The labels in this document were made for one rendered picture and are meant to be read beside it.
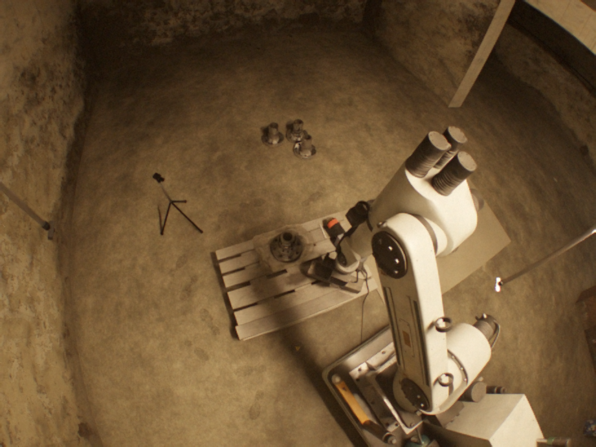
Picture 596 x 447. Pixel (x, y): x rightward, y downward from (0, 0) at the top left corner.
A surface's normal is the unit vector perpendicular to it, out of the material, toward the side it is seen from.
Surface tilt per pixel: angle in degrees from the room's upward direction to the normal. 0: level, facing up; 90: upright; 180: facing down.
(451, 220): 34
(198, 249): 0
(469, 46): 90
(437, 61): 90
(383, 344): 0
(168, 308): 0
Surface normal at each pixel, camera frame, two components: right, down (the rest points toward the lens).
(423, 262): 0.33, 0.06
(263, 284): 0.08, -0.48
